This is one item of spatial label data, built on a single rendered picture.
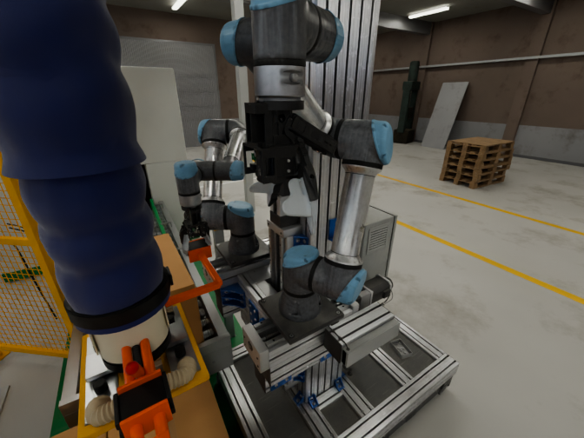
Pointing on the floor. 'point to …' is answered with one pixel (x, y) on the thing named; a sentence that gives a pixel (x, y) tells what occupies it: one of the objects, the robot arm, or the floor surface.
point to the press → (404, 132)
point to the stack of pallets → (476, 161)
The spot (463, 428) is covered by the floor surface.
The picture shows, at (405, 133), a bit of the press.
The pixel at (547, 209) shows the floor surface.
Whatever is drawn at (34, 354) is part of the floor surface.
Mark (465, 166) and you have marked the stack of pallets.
